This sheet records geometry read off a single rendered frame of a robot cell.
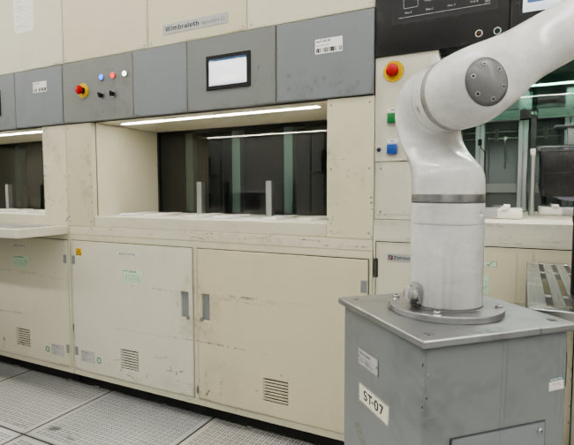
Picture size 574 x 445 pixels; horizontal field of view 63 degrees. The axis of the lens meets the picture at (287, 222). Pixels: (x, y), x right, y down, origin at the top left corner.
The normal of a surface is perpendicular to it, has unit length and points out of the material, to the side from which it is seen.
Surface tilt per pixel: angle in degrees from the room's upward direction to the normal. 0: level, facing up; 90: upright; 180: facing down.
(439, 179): 86
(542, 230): 90
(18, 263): 90
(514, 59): 74
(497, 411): 90
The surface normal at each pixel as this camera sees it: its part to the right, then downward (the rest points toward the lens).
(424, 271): -0.79, 0.04
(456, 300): -0.06, 0.07
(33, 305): -0.45, 0.06
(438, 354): 0.31, 0.07
